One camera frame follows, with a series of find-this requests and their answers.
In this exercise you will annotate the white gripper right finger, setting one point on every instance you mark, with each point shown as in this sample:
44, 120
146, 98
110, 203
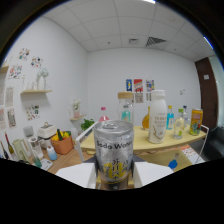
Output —
151, 171

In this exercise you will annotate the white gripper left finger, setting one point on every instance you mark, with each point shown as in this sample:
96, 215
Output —
78, 173

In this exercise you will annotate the silver soda water can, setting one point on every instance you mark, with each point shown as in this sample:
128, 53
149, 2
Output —
113, 150

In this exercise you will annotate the blue liquid glass bottle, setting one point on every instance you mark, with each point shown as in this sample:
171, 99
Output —
173, 163

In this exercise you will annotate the orange basket with fruit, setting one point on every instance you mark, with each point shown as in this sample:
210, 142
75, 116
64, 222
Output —
62, 145

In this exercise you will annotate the small blue white container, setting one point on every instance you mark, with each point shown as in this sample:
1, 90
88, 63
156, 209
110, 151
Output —
52, 154

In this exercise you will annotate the orange printed paper sheet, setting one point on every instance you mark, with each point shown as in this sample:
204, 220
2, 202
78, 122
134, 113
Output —
188, 151

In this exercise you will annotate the glass coffee press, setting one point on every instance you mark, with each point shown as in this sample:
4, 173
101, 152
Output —
36, 148

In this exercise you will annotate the green potted plant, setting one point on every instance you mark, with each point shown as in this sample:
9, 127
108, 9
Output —
87, 124

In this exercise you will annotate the amber liquid bottle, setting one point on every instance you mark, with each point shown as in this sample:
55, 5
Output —
146, 121

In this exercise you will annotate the clear bottle with green cap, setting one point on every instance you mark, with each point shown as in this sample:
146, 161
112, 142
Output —
178, 128

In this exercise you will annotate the small light blue bottle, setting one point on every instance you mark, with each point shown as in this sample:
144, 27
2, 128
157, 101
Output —
170, 120

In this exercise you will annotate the large white bottle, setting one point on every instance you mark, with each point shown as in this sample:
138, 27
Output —
157, 116

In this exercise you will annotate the teal liquid bottle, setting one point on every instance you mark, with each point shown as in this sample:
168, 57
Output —
126, 115

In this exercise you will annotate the pink bottle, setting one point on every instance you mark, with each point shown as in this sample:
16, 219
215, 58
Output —
104, 116

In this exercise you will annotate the clear glass pitcher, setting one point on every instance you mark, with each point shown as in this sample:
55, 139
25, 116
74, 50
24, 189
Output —
19, 150

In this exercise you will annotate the clear bottle with black cap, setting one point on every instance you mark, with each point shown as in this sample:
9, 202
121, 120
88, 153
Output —
185, 116

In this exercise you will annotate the small vase with white flowers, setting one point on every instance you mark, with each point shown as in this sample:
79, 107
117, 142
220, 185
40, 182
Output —
77, 108

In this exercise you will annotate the yellow orange drink can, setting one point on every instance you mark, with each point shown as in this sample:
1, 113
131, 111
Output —
196, 122

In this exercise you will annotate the black chair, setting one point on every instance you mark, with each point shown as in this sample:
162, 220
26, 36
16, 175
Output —
214, 143

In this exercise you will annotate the dark wine bottle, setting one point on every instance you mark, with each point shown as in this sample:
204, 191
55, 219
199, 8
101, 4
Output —
10, 148

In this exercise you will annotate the tall glass jar wooden lid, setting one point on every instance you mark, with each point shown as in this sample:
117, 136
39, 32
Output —
125, 100

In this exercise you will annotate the brown door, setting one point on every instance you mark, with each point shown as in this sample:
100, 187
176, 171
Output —
204, 96

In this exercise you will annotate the ceiling air vent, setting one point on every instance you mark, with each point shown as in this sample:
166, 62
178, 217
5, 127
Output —
155, 41

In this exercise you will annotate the white frame wooden shelf rack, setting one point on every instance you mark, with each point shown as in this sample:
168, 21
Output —
140, 141

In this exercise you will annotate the small wooden wall shelf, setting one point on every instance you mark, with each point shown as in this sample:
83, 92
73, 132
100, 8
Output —
77, 117

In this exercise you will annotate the multicolour wall poster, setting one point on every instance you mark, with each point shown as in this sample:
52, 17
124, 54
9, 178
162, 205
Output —
150, 85

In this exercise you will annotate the red wall poster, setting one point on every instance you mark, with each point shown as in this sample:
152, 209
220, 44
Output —
138, 85

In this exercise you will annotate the blue wall poster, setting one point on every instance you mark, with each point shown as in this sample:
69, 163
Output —
129, 85

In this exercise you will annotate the long wooden wall shelf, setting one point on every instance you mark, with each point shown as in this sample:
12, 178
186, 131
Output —
36, 91

